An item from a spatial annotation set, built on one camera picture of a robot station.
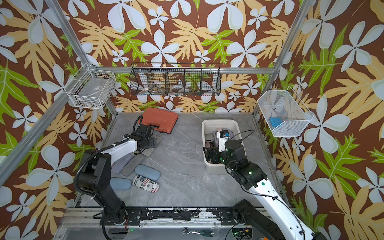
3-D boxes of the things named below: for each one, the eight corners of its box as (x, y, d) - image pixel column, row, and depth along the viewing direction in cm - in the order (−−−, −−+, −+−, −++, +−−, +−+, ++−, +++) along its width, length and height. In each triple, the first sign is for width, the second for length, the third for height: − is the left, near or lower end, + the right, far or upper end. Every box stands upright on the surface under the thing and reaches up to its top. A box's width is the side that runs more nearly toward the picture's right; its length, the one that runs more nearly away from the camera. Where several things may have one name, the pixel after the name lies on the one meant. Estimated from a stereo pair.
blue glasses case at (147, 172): (135, 173, 91) (133, 171, 88) (140, 165, 94) (138, 163, 91) (157, 182, 88) (156, 180, 85) (161, 173, 91) (160, 171, 88)
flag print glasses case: (132, 184, 86) (131, 182, 84) (138, 175, 89) (136, 173, 87) (156, 194, 83) (155, 193, 80) (160, 185, 86) (160, 183, 84)
